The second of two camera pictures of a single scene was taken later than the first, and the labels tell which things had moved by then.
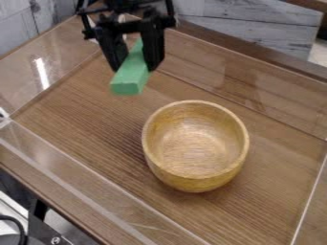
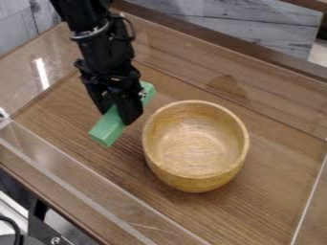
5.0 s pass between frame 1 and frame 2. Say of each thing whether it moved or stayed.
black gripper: moved
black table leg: stayed
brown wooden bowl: stayed
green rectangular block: moved
